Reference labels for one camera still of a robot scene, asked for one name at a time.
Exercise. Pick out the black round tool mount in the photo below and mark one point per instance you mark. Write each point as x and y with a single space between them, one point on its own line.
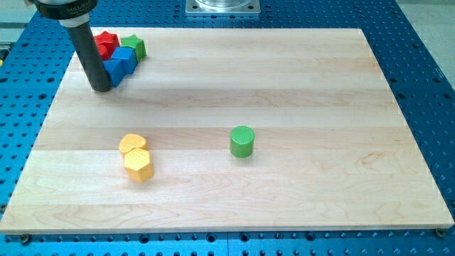
61 10

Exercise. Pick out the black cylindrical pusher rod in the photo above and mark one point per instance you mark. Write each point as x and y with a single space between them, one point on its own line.
81 35

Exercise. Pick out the red block behind rod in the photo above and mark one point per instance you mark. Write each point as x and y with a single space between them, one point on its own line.
104 53

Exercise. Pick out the red star block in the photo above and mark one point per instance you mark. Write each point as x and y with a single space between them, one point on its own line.
109 40

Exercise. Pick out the blue block lower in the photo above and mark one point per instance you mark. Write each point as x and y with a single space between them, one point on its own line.
115 71

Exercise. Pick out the blue cube block upper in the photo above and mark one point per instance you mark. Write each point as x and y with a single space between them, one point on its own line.
127 57

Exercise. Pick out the green star block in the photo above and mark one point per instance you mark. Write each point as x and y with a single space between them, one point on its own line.
135 43

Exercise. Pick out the yellow heart block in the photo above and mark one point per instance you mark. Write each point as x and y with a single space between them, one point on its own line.
130 142

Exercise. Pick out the yellow hexagon block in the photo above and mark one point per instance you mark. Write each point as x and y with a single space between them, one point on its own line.
138 165

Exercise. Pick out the light wooden board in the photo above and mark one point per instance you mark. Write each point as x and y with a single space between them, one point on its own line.
229 130

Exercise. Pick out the green cylinder block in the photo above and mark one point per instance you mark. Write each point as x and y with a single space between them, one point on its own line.
242 141

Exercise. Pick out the left board clamp screw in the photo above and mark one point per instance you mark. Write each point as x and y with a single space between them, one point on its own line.
25 239

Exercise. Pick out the board clamp screw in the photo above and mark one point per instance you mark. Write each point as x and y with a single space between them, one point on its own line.
25 239
441 233

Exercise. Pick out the right board clamp screw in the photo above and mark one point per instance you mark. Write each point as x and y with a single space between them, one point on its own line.
441 233

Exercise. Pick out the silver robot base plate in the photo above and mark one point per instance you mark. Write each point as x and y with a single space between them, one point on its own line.
222 6

